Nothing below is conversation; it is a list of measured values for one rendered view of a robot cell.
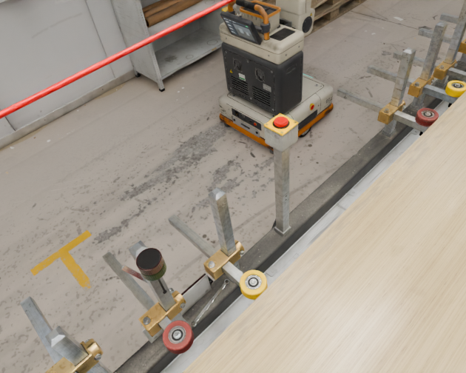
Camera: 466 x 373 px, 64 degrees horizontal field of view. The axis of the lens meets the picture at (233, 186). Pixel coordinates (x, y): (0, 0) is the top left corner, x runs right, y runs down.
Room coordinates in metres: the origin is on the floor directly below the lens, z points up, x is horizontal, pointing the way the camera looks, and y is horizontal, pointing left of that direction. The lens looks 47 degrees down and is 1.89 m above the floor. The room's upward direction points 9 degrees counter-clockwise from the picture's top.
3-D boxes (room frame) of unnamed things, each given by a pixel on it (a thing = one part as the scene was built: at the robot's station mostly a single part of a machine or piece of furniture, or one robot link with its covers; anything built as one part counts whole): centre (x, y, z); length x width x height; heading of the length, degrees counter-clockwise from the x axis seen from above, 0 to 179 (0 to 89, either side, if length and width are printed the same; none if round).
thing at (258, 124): (2.16, -0.18, 0.23); 0.41 x 0.02 x 0.08; 37
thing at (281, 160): (0.83, -0.16, 0.93); 0.05 x 0.05 x 0.45; 37
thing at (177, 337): (0.41, 0.21, 0.85); 0.08 x 0.08 x 0.11
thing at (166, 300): (0.52, 0.25, 0.93); 0.04 x 0.04 x 0.48; 37
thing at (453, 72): (1.58, -1.09, 0.80); 0.43 x 0.03 x 0.04; 37
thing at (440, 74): (1.56, -1.13, 0.81); 0.14 x 0.06 x 0.05; 127
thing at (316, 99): (2.37, -0.42, 0.16); 0.67 x 0.64 x 0.25; 127
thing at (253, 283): (0.52, -0.01, 0.85); 0.08 x 0.08 x 0.11
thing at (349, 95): (1.28, -0.69, 0.84); 0.43 x 0.03 x 0.04; 37
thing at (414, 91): (1.41, -0.93, 0.84); 0.14 x 0.06 x 0.05; 127
